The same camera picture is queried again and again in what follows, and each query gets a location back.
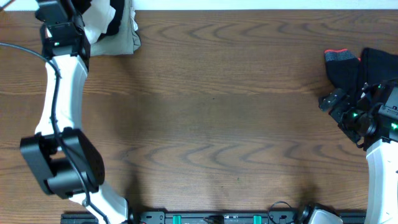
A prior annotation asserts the white t-shirt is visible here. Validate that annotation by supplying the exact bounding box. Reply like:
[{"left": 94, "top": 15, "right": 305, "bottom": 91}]
[{"left": 82, "top": 0, "right": 116, "bottom": 44}]

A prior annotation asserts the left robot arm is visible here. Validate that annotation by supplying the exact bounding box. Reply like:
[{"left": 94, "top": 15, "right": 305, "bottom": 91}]
[{"left": 20, "top": 22, "right": 129, "bottom": 223}]

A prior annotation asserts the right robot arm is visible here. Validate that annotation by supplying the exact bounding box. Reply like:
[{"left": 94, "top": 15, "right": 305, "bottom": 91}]
[{"left": 318, "top": 79, "right": 397, "bottom": 223}]

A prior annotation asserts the black garment with red trim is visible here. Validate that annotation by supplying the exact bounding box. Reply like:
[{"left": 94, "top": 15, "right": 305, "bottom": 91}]
[{"left": 324, "top": 49, "right": 360, "bottom": 96}]

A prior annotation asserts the black garment right edge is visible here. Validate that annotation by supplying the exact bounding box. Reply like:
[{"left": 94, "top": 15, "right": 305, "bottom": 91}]
[{"left": 357, "top": 48, "right": 397, "bottom": 89}]

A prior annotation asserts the folded khaki garment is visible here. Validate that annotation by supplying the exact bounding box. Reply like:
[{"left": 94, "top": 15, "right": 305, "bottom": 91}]
[{"left": 91, "top": 0, "right": 141, "bottom": 57}]

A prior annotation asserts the folded black garment on stack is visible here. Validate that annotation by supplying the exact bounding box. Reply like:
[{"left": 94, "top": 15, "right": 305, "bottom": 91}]
[{"left": 72, "top": 0, "right": 124, "bottom": 41}]

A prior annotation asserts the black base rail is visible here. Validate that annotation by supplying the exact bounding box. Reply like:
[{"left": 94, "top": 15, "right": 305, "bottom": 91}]
[{"left": 60, "top": 201, "right": 366, "bottom": 224}]

